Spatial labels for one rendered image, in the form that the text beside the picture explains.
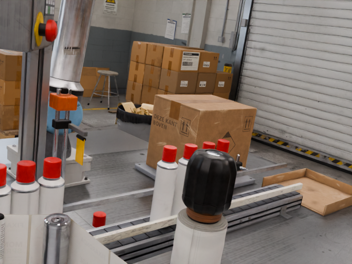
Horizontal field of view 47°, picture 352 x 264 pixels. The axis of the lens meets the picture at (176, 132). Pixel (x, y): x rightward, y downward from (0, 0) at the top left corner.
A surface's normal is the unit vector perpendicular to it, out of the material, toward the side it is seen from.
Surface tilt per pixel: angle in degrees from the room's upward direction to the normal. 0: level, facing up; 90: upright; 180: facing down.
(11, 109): 87
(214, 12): 90
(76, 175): 90
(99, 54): 90
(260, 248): 0
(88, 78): 70
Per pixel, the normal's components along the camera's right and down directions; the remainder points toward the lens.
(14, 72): 0.72, 0.28
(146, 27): -0.70, 0.07
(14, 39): 0.10, 0.26
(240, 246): 0.14, -0.96
